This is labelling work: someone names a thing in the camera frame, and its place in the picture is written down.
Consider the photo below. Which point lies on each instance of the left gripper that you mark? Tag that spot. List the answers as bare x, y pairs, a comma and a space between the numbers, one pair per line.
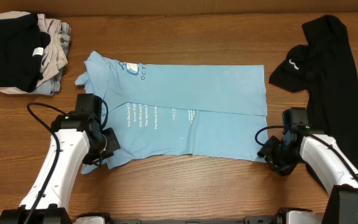
110, 146

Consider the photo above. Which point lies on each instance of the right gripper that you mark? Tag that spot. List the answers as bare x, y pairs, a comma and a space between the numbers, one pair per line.
268, 152

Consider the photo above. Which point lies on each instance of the light blue t-shirt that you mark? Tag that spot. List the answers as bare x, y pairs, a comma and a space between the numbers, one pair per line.
204, 110

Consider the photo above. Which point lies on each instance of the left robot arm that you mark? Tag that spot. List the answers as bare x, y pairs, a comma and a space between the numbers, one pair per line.
77, 137

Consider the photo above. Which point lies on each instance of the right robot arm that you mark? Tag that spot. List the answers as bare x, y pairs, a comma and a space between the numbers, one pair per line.
335, 172

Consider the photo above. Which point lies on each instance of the black shirt on right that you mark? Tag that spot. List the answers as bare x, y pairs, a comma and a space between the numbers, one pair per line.
325, 67

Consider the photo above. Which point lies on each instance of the folded black garment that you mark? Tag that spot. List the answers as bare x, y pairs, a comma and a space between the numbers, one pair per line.
21, 50

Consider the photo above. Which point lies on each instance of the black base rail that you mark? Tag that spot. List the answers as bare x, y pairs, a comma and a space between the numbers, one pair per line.
95, 218

